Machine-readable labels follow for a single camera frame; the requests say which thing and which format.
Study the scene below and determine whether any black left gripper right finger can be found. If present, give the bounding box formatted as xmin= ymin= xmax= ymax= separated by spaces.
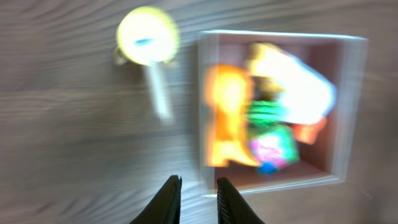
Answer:
xmin=217 ymin=177 xmax=264 ymax=224

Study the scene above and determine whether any yellow wooden rattle drum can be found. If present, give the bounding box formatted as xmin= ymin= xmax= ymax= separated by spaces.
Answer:
xmin=113 ymin=6 xmax=180 ymax=123

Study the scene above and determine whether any white box pink interior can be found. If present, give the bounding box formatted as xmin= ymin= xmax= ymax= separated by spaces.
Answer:
xmin=198 ymin=30 xmax=367 ymax=196

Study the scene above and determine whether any orange dinosaur toy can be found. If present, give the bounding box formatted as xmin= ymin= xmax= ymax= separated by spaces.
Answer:
xmin=205 ymin=64 xmax=260 ymax=167

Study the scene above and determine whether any colourful puzzle cube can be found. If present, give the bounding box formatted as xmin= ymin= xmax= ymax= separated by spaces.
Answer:
xmin=249 ymin=124 xmax=300 ymax=174

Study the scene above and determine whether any green round plastic toy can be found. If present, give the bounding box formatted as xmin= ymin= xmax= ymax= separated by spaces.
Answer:
xmin=246 ymin=101 xmax=283 ymax=128

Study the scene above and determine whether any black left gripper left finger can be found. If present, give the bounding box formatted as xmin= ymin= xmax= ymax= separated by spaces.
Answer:
xmin=129 ymin=175 xmax=182 ymax=224

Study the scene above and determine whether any white plush duck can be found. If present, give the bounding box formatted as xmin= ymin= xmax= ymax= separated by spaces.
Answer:
xmin=245 ymin=42 xmax=336 ymax=144

